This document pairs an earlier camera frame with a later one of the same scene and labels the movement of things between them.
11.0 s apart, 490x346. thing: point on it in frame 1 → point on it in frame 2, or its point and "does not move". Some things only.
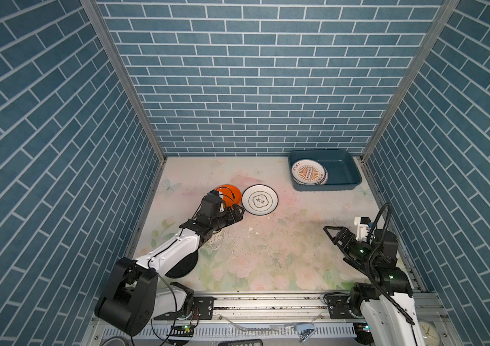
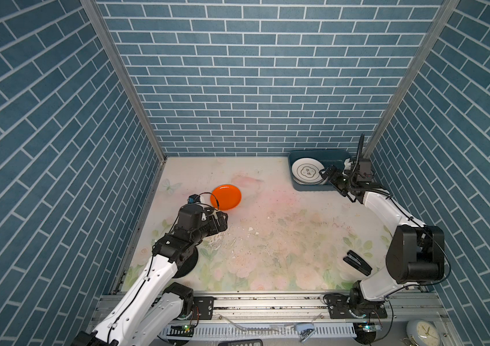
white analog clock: x=431 y=333 does not move
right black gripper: x=341 y=236 → x=333 y=180
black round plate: x=184 y=267 does not move
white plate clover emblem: x=259 y=200 → x=306 y=171
